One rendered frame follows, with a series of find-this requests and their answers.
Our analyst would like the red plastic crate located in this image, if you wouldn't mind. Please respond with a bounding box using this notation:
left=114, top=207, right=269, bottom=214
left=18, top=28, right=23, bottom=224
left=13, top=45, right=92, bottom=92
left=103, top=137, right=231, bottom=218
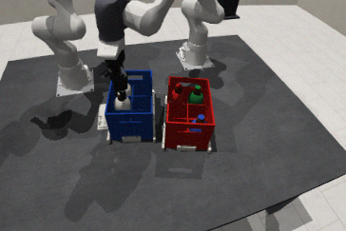
left=164, top=76, right=215, bottom=149

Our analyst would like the blue plastic crate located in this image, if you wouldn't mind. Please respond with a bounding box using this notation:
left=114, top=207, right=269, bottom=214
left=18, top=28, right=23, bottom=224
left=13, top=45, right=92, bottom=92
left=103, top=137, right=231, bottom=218
left=105, top=70, right=153, bottom=140

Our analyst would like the white paper pick list strip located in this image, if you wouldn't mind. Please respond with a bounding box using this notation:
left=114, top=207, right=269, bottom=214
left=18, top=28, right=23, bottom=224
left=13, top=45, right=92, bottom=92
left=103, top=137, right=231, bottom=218
left=98, top=104, right=108, bottom=130

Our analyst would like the green bottle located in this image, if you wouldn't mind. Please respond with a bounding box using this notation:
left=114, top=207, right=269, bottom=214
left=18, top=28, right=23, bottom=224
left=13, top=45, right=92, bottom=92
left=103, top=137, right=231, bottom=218
left=187, top=86, right=203, bottom=105

